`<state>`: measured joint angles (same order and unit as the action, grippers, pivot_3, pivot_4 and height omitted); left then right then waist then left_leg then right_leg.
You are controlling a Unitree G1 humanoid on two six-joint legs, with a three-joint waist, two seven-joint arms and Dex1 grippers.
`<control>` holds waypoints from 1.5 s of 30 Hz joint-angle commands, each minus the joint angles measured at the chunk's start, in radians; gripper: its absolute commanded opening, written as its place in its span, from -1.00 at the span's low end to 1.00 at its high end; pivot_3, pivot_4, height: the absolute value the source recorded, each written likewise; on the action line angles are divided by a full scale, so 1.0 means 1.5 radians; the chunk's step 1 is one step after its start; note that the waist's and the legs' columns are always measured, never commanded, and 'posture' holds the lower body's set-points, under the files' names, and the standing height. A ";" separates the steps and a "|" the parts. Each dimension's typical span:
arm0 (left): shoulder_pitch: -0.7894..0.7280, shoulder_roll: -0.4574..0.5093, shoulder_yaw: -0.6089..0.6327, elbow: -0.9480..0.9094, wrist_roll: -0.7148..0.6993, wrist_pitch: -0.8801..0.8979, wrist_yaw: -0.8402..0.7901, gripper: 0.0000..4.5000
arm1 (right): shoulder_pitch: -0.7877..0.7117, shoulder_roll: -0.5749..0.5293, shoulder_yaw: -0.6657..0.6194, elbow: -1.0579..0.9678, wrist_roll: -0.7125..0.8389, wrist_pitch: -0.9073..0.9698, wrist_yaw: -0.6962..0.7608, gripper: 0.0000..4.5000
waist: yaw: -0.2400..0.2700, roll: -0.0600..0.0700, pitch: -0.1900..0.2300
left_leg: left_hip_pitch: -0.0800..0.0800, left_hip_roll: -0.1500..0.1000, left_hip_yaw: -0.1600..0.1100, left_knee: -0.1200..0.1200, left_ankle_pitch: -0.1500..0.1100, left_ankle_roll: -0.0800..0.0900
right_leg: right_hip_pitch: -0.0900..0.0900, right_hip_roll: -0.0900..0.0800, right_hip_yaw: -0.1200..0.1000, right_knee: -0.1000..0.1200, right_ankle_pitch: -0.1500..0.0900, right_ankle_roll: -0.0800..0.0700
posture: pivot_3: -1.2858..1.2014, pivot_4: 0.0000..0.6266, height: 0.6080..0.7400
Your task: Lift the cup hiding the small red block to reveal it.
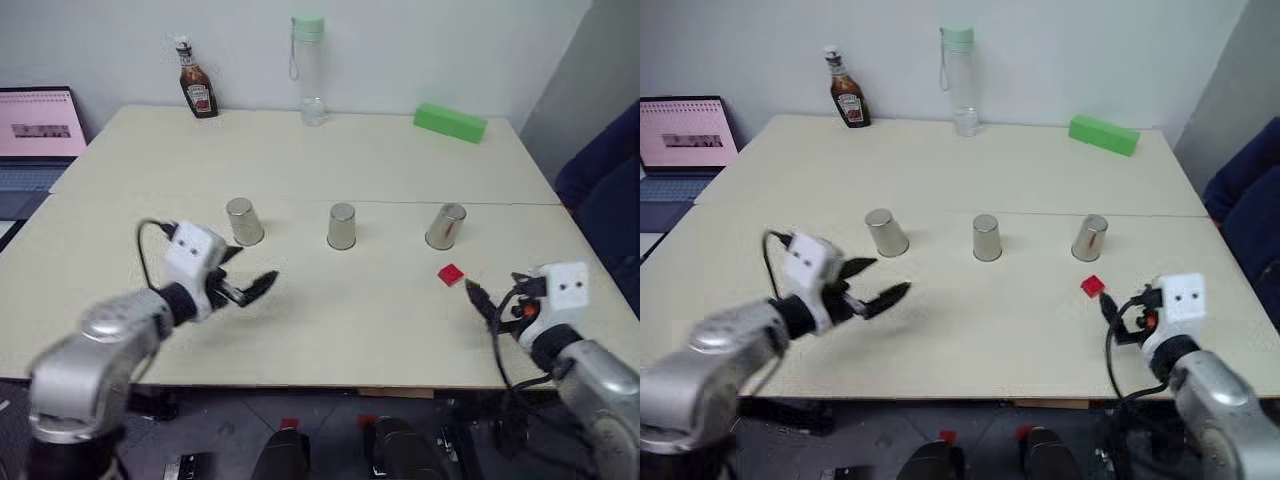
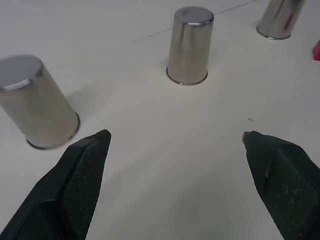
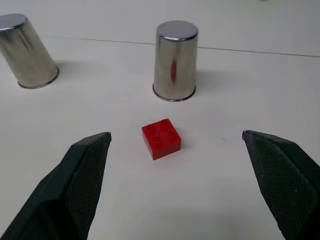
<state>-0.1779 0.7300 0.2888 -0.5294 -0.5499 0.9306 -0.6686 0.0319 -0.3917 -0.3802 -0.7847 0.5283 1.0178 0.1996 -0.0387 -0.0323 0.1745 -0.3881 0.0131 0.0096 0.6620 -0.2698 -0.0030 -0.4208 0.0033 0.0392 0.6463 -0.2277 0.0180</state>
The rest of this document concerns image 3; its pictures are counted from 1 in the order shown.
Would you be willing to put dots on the shiny steel cup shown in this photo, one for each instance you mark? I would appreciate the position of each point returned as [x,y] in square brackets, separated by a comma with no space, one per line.
[25,52]
[175,62]

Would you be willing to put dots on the red toy building brick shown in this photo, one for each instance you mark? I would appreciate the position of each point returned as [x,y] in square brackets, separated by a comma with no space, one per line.
[162,140]

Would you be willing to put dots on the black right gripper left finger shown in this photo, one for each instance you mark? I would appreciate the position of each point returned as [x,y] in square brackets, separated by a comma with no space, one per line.
[75,185]

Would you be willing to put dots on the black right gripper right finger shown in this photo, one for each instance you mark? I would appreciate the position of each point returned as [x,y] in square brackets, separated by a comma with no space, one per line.
[282,180]

